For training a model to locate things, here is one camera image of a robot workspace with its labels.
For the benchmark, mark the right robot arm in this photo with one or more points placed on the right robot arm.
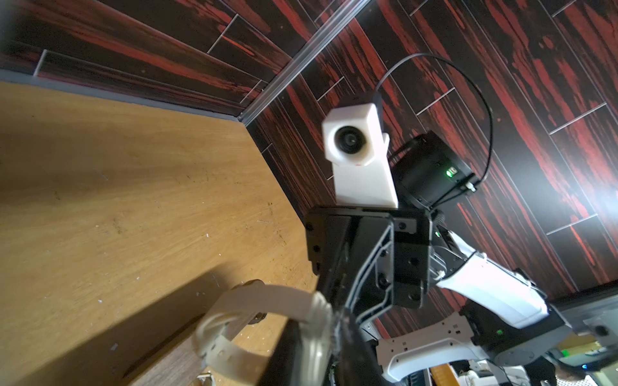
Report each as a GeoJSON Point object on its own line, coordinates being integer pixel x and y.
{"type": "Point", "coordinates": [506, 319]}

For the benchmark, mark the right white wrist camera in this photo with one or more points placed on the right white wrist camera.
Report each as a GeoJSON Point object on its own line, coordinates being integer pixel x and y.
{"type": "Point", "coordinates": [357, 147]}

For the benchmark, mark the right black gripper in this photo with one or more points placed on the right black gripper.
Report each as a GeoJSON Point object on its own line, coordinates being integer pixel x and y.
{"type": "Point", "coordinates": [367, 260]}

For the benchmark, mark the white watch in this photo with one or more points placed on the white watch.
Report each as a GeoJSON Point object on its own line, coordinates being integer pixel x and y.
{"type": "Point", "coordinates": [258, 334]}

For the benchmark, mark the dark wooden watch stand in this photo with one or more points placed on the dark wooden watch stand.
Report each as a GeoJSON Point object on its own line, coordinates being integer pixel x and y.
{"type": "Point", "coordinates": [171, 362]}

